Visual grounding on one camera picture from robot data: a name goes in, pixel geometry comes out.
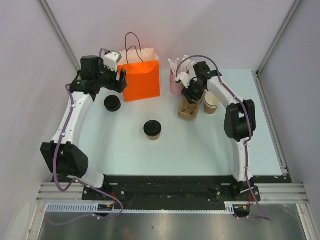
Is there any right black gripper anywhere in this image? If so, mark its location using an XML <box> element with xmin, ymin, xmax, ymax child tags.
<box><xmin>181</xmin><ymin>78</ymin><xmax>206</xmax><ymax>105</ymax></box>

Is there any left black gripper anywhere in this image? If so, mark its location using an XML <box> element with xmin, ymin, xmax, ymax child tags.
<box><xmin>95</xmin><ymin>60</ymin><xmax>127</xmax><ymax>94</ymax></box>

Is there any brown pulp cup carrier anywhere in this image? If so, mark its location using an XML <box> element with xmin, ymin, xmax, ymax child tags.
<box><xmin>177</xmin><ymin>98</ymin><xmax>203</xmax><ymax>121</ymax></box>

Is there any black plastic cup lid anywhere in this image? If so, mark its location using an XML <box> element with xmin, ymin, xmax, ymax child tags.
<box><xmin>143</xmin><ymin>120</ymin><xmax>162</xmax><ymax>136</ymax></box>

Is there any brown paper coffee cup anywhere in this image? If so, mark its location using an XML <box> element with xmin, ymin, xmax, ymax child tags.
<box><xmin>147</xmin><ymin>133</ymin><xmax>161</xmax><ymax>141</ymax></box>

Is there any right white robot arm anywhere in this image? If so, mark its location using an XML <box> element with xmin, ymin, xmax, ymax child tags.
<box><xmin>175</xmin><ymin>61</ymin><xmax>256</xmax><ymax>201</ymax></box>

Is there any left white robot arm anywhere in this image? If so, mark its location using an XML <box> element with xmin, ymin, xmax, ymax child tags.
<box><xmin>40</xmin><ymin>51</ymin><xmax>128</xmax><ymax>200</ymax></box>

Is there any stack of brown paper cups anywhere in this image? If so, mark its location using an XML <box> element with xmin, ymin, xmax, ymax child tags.
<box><xmin>204</xmin><ymin>91</ymin><xmax>220</xmax><ymax>115</ymax></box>

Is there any stack of black lids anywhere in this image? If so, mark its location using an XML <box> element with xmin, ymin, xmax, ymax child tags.
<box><xmin>103</xmin><ymin>95</ymin><xmax>121</xmax><ymax>112</ymax></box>

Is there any pink straw holder cup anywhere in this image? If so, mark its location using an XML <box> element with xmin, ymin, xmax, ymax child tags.
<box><xmin>169</xmin><ymin>70</ymin><xmax>185</xmax><ymax>97</ymax></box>

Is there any white wrapped straws bundle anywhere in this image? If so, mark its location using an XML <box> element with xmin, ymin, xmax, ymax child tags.
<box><xmin>168</xmin><ymin>55</ymin><xmax>196</xmax><ymax>77</ymax></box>

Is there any orange paper bag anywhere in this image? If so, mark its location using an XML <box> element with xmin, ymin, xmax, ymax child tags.
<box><xmin>118</xmin><ymin>32</ymin><xmax>161</xmax><ymax>102</ymax></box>

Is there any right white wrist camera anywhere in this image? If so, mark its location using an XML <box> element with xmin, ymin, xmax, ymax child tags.
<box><xmin>175</xmin><ymin>72</ymin><xmax>191</xmax><ymax>89</ymax></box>

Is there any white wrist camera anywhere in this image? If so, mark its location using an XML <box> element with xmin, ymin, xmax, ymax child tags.
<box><xmin>103</xmin><ymin>51</ymin><xmax>122</xmax><ymax>73</ymax></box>
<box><xmin>175</xmin><ymin>72</ymin><xmax>191</xmax><ymax>89</ymax></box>

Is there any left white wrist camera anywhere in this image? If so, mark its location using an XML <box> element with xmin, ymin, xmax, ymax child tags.
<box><xmin>103</xmin><ymin>51</ymin><xmax>122</xmax><ymax>73</ymax></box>

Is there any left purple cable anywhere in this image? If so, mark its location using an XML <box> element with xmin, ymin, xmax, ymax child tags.
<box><xmin>47</xmin><ymin>47</ymin><xmax>125</xmax><ymax>226</ymax></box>

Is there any purple cable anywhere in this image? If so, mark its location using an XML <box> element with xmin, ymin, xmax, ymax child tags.
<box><xmin>47</xmin><ymin>47</ymin><xmax>125</xmax><ymax>226</ymax></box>
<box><xmin>176</xmin><ymin>54</ymin><xmax>273</xmax><ymax>222</ymax></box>

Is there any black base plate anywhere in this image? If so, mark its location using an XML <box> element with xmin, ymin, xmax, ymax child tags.
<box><xmin>51</xmin><ymin>174</ymin><xmax>292</xmax><ymax>203</ymax></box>

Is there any white cable duct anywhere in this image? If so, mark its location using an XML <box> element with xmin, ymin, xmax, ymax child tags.
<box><xmin>46</xmin><ymin>202</ymin><xmax>235</xmax><ymax>215</ymax></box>

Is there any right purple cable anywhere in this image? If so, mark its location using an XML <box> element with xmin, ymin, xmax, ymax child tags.
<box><xmin>176</xmin><ymin>54</ymin><xmax>273</xmax><ymax>222</ymax></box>

